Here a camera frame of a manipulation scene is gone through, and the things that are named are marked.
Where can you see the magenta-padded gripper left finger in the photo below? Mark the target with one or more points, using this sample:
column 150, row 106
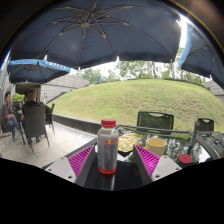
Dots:
column 80, row 160

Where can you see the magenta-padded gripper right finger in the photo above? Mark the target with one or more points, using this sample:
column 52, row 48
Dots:
column 148, row 159

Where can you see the red-capped drink bottle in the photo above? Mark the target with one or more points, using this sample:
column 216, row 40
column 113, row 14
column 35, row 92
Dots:
column 107, row 150

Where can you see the yellow mug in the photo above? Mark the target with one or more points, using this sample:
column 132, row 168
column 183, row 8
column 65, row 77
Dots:
column 156, row 146

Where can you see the yellow snack packet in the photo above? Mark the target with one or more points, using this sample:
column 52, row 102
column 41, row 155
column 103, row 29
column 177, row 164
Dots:
column 128, row 141

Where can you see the flat round red coaster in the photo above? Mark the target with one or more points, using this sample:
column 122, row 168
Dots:
column 184, row 158

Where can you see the wide dark wicker chair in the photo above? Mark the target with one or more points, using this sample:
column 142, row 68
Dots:
column 155, row 120

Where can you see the grey standing tube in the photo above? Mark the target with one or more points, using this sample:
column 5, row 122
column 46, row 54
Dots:
column 193, row 138

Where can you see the dark slim chair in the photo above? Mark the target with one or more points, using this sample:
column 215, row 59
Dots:
column 51, row 116

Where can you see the dark high-backed wicker chair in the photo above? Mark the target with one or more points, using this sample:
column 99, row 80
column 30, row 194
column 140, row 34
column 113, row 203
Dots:
column 34, row 123

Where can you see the small dark wicker chair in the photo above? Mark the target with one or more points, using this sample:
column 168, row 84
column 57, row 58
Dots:
column 205, row 125

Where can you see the wicker-edged glass table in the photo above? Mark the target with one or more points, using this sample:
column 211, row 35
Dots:
column 213, row 143

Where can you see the grey-roofed building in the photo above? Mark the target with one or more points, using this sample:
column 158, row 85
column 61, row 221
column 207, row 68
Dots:
column 63, row 85
column 216, row 89

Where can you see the person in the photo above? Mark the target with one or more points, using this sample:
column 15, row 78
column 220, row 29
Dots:
column 32, row 96
column 7, row 113

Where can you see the navy parasol with printed edge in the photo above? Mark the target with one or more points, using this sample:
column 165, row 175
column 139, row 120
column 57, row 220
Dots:
column 31, row 71

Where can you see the navy parasol with blue edge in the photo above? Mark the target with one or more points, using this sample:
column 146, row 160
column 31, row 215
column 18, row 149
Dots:
column 203, row 56

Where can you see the large navy parasol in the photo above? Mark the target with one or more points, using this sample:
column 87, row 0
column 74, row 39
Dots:
column 96, row 33

